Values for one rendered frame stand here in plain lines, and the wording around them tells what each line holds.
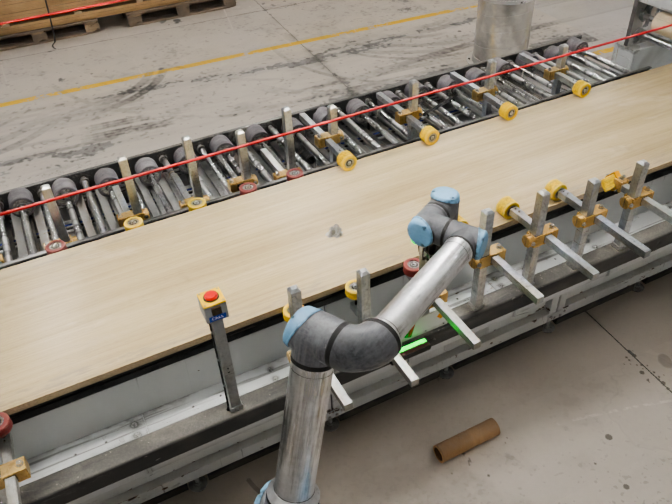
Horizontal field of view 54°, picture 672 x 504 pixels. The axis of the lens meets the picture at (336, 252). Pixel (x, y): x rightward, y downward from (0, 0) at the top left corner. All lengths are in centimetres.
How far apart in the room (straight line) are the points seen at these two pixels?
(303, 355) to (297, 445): 27
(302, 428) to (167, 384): 85
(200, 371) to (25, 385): 58
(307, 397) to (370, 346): 23
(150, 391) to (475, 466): 143
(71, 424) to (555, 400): 211
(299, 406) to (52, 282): 135
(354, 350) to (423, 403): 170
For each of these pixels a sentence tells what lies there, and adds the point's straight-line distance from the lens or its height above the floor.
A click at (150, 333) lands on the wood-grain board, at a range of 240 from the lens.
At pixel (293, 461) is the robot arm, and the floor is 104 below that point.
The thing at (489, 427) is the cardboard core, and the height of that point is 8.
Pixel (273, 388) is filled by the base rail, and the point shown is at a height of 70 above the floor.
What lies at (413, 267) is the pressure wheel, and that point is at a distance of 252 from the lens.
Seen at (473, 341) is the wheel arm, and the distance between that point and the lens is 232.
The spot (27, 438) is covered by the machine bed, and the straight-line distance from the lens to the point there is 251.
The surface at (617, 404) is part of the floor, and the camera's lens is 341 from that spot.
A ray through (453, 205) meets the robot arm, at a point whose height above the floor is 135.
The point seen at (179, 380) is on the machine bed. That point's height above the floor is 71.
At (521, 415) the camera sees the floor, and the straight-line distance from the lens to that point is 325.
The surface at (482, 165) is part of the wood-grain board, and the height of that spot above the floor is 90.
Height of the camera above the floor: 255
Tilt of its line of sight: 39 degrees down
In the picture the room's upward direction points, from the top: 3 degrees counter-clockwise
